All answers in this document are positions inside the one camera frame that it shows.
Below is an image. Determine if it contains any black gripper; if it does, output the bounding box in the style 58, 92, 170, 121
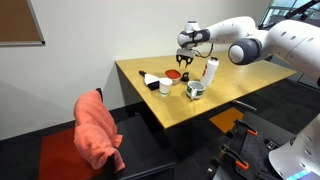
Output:
175, 48, 198, 69

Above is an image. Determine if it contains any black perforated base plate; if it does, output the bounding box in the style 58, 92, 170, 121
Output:
213, 111, 298, 180

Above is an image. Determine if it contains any black overhead beam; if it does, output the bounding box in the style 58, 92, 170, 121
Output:
284, 0, 320, 19

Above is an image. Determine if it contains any brown corkboard with grey frame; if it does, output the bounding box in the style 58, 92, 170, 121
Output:
0, 0, 46, 47

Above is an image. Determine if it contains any red towel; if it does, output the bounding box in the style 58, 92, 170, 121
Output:
73, 89, 126, 173

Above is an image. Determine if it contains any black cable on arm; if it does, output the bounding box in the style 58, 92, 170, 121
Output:
194, 43, 215, 60

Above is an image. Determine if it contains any grey cabinet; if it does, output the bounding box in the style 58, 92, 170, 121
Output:
297, 72, 320, 90

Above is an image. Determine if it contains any black bottle lid with handle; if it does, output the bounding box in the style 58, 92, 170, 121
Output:
180, 71, 190, 83

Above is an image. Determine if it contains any black chair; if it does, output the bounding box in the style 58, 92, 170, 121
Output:
94, 87, 179, 180

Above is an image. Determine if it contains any white bottle with red logo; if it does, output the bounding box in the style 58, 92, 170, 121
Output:
200, 56, 220, 87

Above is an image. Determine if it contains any green and white mug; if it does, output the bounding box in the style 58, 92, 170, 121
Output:
185, 80, 207, 101

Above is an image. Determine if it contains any black clamp with orange tips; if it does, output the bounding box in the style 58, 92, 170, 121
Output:
221, 143, 250, 171
233, 118, 259, 138

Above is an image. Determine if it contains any grey metal table foot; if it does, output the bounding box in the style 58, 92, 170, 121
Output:
232, 99, 258, 112

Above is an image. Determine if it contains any clear container with red lid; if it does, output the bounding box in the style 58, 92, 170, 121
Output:
164, 68, 183, 85

